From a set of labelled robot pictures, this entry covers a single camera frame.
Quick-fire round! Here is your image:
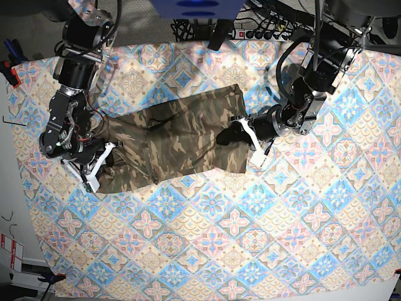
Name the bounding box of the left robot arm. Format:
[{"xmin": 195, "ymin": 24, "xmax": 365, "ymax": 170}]
[{"xmin": 217, "ymin": 1, "xmax": 400, "ymax": 163}]

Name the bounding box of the camouflage T-shirt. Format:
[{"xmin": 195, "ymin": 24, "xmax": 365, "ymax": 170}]
[{"xmin": 96, "ymin": 84, "xmax": 249, "ymax": 194}]

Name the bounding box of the white red labelled box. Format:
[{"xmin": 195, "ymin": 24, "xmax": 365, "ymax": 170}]
[{"xmin": 1, "ymin": 233, "xmax": 24, "ymax": 273}]

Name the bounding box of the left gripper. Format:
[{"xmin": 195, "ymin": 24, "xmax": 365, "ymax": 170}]
[{"xmin": 216, "ymin": 117, "xmax": 282, "ymax": 166}]

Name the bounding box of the black allen key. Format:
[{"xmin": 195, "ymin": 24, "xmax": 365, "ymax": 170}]
[{"xmin": 2, "ymin": 116, "xmax": 27, "ymax": 127}]

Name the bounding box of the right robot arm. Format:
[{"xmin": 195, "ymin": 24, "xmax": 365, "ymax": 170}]
[{"xmin": 39, "ymin": 1, "xmax": 121, "ymax": 193}]

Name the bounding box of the white power strip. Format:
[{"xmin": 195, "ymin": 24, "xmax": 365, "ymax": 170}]
[{"xmin": 227, "ymin": 29, "xmax": 291, "ymax": 42}]

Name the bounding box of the patterned tile tablecloth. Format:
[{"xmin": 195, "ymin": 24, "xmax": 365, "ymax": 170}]
[{"xmin": 1, "ymin": 51, "xmax": 400, "ymax": 300}]

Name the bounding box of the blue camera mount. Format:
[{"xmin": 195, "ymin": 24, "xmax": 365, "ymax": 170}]
[{"xmin": 151, "ymin": 0, "xmax": 245, "ymax": 19}]

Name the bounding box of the black orange clamp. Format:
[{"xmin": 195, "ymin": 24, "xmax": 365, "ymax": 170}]
[{"xmin": 38, "ymin": 273, "xmax": 66, "ymax": 285}]

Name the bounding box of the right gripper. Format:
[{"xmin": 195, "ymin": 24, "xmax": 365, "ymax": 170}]
[{"xmin": 61, "ymin": 140, "xmax": 116, "ymax": 192}]

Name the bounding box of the red black clamp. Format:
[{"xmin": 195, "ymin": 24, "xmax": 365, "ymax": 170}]
[{"xmin": 0, "ymin": 61, "xmax": 21, "ymax": 88}]

